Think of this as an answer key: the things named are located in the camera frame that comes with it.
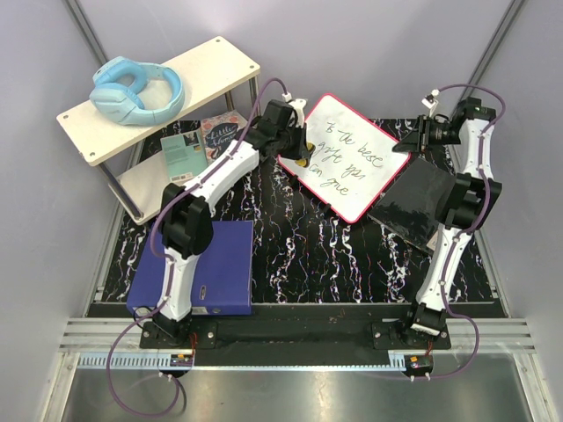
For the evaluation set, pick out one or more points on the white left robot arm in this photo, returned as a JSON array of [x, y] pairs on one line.
[[183, 230]]

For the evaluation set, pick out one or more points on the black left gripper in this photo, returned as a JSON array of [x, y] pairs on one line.
[[300, 150]]

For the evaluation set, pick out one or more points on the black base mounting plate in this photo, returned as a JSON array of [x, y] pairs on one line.
[[344, 331]]

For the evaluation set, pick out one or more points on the slotted cable duct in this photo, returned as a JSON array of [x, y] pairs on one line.
[[177, 361]]

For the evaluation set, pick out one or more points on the teal paperback book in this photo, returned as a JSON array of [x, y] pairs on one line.
[[185, 155]]

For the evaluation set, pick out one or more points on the Little Women book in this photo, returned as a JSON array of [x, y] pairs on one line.
[[219, 131]]

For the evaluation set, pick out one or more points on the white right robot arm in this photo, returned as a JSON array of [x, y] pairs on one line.
[[461, 210]]

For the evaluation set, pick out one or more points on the blue ring binder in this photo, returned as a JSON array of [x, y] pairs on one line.
[[223, 275]]

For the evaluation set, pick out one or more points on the yellow whiteboard eraser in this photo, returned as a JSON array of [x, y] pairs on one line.
[[305, 160]]

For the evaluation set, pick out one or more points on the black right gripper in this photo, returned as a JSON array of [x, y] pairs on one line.
[[416, 139]]

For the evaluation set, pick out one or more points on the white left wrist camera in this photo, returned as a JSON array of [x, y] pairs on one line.
[[298, 105]]

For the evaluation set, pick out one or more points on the black notebook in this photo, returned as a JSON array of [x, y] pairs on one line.
[[408, 206]]

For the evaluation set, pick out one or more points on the white two-tier shelf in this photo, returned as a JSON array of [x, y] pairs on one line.
[[208, 71]]

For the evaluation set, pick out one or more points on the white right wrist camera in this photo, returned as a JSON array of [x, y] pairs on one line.
[[430, 101]]

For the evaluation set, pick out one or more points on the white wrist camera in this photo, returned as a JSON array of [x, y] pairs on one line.
[[430, 101], [298, 105]]

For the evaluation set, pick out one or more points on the pink framed whiteboard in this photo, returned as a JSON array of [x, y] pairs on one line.
[[353, 161]]

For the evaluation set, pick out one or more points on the light blue headphones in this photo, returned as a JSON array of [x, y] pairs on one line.
[[118, 83]]

